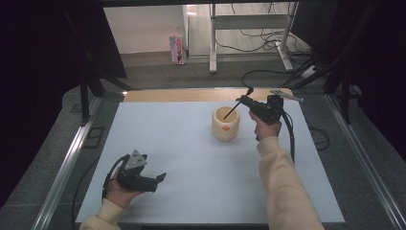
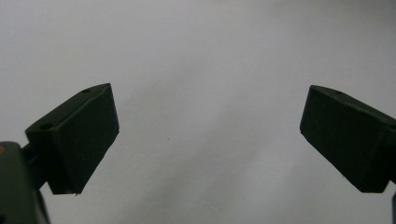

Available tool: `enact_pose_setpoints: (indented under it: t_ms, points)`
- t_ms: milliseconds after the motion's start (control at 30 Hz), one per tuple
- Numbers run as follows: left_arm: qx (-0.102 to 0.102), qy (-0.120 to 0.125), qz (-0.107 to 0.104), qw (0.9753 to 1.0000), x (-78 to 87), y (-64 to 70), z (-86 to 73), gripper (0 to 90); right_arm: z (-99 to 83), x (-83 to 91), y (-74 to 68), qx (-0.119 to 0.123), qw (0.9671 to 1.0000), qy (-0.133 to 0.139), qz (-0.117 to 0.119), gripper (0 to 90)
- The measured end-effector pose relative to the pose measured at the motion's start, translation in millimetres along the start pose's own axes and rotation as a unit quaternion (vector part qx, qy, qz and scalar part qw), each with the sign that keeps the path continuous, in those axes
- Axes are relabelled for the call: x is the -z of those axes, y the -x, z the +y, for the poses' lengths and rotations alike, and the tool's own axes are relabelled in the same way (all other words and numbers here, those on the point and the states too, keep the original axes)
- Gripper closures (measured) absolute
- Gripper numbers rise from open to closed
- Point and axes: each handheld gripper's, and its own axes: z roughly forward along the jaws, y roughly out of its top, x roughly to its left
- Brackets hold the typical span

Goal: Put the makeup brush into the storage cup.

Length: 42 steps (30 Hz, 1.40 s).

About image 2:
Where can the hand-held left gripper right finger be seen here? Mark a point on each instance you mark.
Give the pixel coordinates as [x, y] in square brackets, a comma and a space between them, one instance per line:
[348, 137]

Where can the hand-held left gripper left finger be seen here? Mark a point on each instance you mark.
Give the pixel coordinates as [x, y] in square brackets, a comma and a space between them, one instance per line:
[81, 140]

